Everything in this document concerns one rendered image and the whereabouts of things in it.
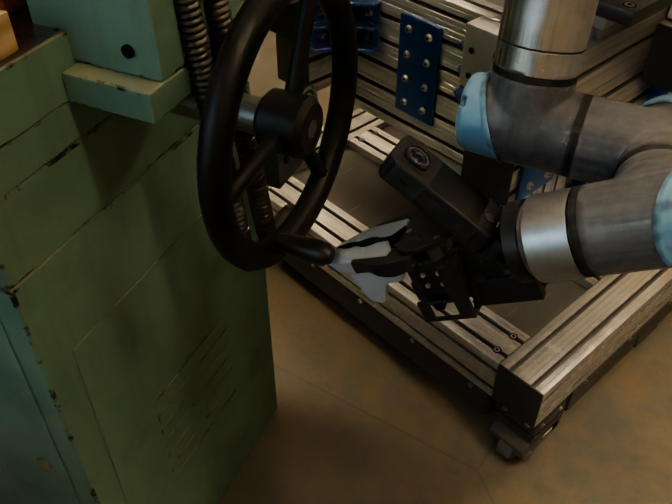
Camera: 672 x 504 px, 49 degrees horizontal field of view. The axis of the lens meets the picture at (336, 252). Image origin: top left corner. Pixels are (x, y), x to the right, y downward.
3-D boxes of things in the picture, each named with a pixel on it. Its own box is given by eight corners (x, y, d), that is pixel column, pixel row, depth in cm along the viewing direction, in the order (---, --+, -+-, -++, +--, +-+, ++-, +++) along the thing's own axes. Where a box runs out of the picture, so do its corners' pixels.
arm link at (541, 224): (557, 219, 56) (579, 165, 61) (501, 228, 58) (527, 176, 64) (588, 296, 59) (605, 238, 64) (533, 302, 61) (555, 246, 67)
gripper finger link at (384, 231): (349, 295, 76) (425, 285, 71) (323, 249, 74) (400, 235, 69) (361, 277, 79) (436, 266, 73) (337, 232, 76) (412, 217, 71)
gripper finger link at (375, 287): (336, 314, 74) (414, 306, 69) (310, 268, 72) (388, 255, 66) (349, 295, 76) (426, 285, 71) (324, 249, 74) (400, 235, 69)
